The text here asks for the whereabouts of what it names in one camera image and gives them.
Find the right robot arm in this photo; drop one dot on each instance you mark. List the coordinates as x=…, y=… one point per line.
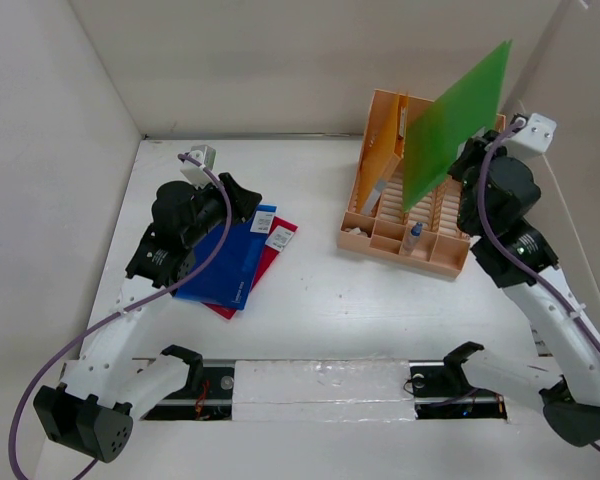
x=521, y=263

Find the green clip file folder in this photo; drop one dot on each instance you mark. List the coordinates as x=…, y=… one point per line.
x=467, y=107

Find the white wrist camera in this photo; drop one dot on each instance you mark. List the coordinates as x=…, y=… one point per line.
x=533, y=138
x=197, y=159

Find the blue capped pen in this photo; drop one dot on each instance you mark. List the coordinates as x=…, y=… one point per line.
x=412, y=238

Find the red folder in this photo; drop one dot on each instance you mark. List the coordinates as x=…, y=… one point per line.
x=281, y=234

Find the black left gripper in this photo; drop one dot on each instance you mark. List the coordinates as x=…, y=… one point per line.
x=243, y=201

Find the white grey eraser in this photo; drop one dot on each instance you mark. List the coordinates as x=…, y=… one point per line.
x=357, y=231

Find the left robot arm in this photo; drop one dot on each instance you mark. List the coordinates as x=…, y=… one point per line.
x=93, y=409

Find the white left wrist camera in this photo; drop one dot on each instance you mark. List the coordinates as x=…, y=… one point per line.
x=197, y=159

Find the blue folder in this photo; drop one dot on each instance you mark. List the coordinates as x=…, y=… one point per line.
x=224, y=285

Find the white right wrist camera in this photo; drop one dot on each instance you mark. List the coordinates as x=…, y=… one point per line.
x=533, y=138

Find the orange folder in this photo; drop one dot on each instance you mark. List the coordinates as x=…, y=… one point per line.
x=383, y=147

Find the peach plastic desk organizer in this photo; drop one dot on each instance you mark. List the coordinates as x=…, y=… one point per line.
x=375, y=223

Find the black metal mounting rail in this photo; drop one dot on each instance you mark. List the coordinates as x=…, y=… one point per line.
x=433, y=398

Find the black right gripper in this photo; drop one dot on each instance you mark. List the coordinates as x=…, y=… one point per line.
x=473, y=150

